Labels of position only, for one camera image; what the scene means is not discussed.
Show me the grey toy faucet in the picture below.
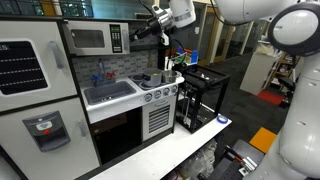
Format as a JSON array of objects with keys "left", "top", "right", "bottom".
[{"left": 90, "top": 59, "right": 117, "bottom": 88}]

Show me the black metal stand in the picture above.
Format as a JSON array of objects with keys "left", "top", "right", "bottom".
[{"left": 278, "top": 76, "right": 296, "bottom": 109}]

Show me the toy microwave oven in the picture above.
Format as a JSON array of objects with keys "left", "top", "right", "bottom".
[{"left": 63, "top": 20, "right": 132, "bottom": 57}]

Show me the grey crumpled cloth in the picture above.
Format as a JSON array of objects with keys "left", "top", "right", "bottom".
[{"left": 181, "top": 139, "right": 218, "bottom": 180}]

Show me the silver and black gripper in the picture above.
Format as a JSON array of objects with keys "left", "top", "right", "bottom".
[{"left": 129, "top": 4, "right": 174, "bottom": 42}]

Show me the red floor mat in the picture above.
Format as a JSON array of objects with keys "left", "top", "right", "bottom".
[{"left": 256, "top": 89, "right": 286, "bottom": 106}]

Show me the grey toy pot with lid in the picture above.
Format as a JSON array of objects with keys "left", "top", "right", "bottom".
[{"left": 141, "top": 67, "right": 163, "bottom": 88}]

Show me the black perforated breadboard plate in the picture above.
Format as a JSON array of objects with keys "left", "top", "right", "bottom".
[{"left": 213, "top": 158, "right": 248, "bottom": 180}]

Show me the white toy oven door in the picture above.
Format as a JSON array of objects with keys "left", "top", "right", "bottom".
[{"left": 141, "top": 94, "right": 178, "bottom": 142}]

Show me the grey toy sink basin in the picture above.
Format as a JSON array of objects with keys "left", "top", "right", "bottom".
[{"left": 83, "top": 80, "right": 137, "bottom": 106}]

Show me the grey metal base plate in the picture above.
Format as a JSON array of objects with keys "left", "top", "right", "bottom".
[{"left": 208, "top": 139, "right": 266, "bottom": 180}]

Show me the plain white cabinet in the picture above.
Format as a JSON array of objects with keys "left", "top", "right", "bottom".
[{"left": 239, "top": 49, "right": 278, "bottom": 96}]

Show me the shiny steel pot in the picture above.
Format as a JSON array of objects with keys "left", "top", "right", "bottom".
[{"left": 162, "top": 69, "right": 181, "bottom": 84}]

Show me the flat rectangular box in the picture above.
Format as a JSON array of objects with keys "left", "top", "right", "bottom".
[{"left": 134, "top": 12, "right": 151, "bottom": 20}]

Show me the white fridge door with dispenser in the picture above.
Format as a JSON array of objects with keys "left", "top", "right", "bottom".
[{"left": 0, "top": 97, "right": 101, "bottom": 180}]

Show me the toy kitchen playset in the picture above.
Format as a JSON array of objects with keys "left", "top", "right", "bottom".
[{"left": 0, "top": 14, "right": 186, "bottom": 180}]

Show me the wooden framed glass door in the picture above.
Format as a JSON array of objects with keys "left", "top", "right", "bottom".
[
  {"left": 213, "top": 23, "right": 236, "bottom": 64},
  {"left": 198, "top": 5, "right": 222, "bottom": 67}
]

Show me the wooden shelf unit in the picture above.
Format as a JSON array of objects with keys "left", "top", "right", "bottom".
[{"left": 266, "top": 54, "right": 298, "bottom": 89}]

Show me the white fridge door black window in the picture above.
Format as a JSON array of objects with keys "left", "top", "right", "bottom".
[{"left": 0, "top": 20, "right": 78, "bottom": 114}]

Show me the orange and black bar clamp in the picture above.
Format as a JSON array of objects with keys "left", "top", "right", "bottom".
[{"left": 225, "top": 145, "right": 249, "bottom": 168}]

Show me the blue tape roll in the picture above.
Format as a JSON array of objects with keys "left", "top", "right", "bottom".
[{"left": 216, "top": 114, "right": 229, "bottom": 125}]

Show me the orange floor mat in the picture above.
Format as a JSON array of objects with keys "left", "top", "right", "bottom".
[{"left": 249, "top": 126, "right": 278, "bottom": 154}]

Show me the black wire rack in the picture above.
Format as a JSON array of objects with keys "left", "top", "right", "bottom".
[{"left": 166, "top": 39, "right": 232, "bottom": 135}]

